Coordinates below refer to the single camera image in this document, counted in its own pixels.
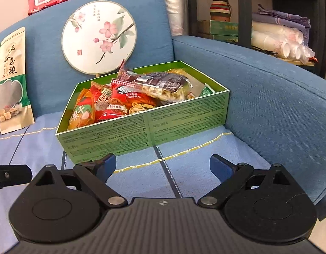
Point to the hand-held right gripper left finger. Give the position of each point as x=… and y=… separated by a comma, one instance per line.
x=106, y=165

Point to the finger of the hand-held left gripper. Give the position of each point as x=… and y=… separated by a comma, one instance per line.
x=14, y=176

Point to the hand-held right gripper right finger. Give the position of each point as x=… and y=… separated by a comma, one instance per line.
x=222, y=166

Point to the green cardboard box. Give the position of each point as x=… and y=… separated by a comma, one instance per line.
x=112, y=135

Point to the orange dried fruit packet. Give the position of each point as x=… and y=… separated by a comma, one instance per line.
x=81, y=111

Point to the red spicy strip packet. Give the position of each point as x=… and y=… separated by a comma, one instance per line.
x=125, y=103

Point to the red snack packet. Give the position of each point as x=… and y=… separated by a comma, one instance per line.
x=102, y=98

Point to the green triangular snack packet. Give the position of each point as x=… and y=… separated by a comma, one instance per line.
x=206, y=91

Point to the dark maroon snack packet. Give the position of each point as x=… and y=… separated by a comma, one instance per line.
x=157, y=82

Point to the yellow snack packet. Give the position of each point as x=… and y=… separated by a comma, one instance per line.
x=178, y=72

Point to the blue fabric sofa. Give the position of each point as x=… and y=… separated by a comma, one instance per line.
x=271, y=105

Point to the large beige green grain pouch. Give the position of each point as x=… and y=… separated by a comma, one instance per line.
x=10, y=84

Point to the green carton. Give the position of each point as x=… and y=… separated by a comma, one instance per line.
x=222, y=39
x=218, y=27

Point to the round floral hand fan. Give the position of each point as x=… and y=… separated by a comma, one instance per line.
x=99, y=37

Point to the sleeve of white paper cups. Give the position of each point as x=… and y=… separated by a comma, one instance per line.
x=279, y=41

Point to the striped ceramic vase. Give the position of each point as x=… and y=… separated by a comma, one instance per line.
x=220, y=8

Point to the purple folded cloth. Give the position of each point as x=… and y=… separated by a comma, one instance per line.
x=282, y=17

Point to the black metal shelf rack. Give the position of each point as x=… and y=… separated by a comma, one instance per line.
x=244, y=5

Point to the white plastic-wrapped roll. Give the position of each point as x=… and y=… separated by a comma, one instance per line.
x=174, y=5

